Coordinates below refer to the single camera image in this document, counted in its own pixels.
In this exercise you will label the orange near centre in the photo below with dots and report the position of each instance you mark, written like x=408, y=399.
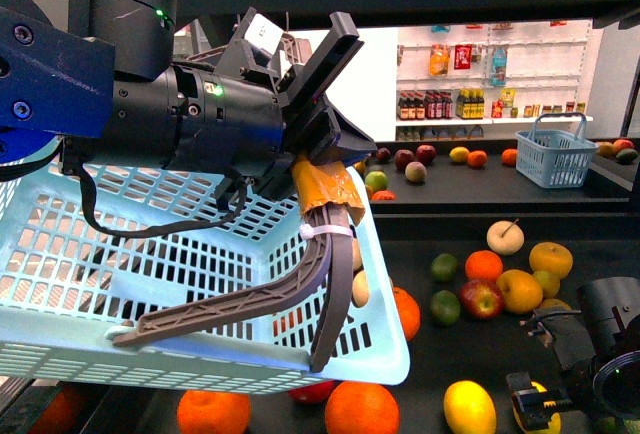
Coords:
x=484, y=264

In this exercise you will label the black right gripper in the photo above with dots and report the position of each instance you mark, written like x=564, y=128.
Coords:
x=559, y=330

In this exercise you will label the black metal display shelf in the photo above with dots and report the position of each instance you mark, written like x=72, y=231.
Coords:
x=452, y=210

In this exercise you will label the orange front left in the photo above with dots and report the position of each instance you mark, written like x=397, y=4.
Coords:
x=213, y=412

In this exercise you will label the yellow apple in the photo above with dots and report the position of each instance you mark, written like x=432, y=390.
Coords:
x=521, y=291

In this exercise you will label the small blue plastic basket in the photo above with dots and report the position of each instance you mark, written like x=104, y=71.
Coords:
x=552, y=158

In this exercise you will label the green apple far shelf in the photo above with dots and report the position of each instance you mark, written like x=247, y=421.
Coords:
x=376, y=181

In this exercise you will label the green lime lower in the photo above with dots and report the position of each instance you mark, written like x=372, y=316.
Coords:
x=445, y=308

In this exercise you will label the green lime upper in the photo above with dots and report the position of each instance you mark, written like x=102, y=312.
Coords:
x=444, y=267

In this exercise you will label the dark red apple far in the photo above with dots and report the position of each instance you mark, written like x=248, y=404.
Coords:
x=426, y=154

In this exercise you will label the yellow lemon far shelf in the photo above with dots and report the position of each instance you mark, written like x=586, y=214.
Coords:
x=459, y=155

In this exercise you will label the red apple near shelf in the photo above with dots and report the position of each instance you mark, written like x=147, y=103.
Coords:
x=481, y=299

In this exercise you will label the light teal plastic basket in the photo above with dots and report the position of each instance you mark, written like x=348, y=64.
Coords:
x=67, y=288

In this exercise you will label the green lime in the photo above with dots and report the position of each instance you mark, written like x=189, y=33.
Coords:
x=445, y=308
x=444, y=267

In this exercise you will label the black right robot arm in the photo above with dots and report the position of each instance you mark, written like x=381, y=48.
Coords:
x=597, y=349

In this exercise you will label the golden yellow pear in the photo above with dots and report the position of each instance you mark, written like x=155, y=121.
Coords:
x=551, y=257

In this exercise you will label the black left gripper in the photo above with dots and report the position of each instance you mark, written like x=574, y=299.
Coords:
x=194, y=120

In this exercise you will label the white pegboard sauce shelf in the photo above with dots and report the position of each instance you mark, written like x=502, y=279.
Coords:
x=487, y=80

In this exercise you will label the large orange front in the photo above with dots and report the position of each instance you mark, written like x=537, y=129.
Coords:
x=355, y=407

